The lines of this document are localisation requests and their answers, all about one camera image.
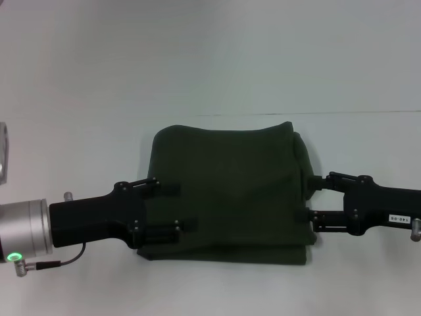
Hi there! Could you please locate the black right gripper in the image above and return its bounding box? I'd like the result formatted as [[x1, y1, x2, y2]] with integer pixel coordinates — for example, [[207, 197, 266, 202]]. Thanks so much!
[[293, 171, 421, 238]]

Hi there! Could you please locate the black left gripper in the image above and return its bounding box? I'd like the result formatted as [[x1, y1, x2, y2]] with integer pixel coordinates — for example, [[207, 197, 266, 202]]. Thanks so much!
[[48, 176, 202, 250]]

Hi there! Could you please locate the dark green shirt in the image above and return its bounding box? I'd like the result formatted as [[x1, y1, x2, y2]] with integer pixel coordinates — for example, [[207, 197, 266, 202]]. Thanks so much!
[[136, 120, 322, 266]]

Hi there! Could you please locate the dark left arm cable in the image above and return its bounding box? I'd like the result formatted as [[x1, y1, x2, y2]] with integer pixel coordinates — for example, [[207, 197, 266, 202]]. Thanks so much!
[[59, 242, 87, 265]]

